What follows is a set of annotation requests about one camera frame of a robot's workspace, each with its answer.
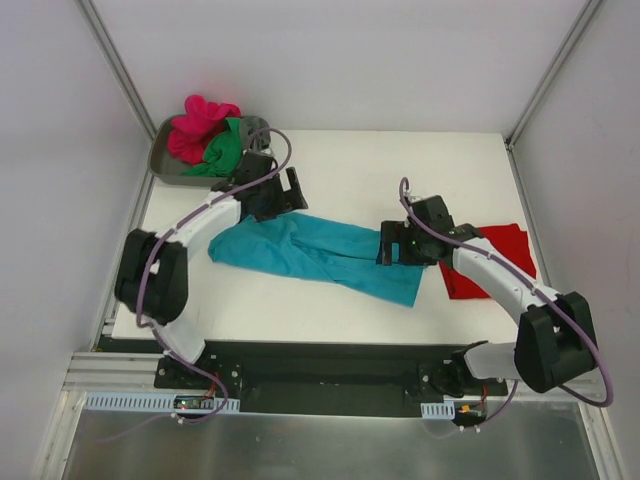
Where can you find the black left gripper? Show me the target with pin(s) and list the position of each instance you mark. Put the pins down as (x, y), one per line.
(282, 197)

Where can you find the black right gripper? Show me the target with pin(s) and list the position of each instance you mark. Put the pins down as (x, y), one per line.
(393, 242)

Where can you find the teal t-shirt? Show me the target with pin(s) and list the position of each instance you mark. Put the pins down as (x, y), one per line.
(309, 248)

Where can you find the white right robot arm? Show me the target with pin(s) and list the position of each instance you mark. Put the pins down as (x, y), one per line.
(555, 340)

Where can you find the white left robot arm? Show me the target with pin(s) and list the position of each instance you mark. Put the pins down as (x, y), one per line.
(152, 279)

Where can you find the grey t-shirt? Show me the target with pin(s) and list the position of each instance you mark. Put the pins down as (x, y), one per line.
(255, 135)

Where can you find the green t-shirt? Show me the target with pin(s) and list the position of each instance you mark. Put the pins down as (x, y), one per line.
(221, 155)

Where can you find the folded red t-shirt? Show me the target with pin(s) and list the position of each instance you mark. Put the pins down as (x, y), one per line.
(500, 250)

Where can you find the pink t-shirt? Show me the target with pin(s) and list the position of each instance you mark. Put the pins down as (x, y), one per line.
(192, 131)

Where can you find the grey plastic bin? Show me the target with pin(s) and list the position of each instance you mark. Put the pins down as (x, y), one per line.
(168, 169)

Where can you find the right slotted cable duct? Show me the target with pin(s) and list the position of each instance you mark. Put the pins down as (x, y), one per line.
(445, 410)

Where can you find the slotted cable duct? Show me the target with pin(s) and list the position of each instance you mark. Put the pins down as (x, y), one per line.
(159, 403)
(445, 410)

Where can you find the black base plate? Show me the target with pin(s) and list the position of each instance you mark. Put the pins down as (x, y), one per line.
(365, 380)

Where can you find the left aluminium frame post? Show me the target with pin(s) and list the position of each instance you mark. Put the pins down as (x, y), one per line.
(104, 40)

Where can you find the aluminium frame post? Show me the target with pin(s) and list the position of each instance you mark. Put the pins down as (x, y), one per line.
(104, 40)
(567, 47)

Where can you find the left slotted cable duct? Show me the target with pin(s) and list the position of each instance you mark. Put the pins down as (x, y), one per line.
(159, 403)

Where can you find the right aluminium frame post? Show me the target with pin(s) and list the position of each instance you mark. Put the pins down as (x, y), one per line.
(567, 47)

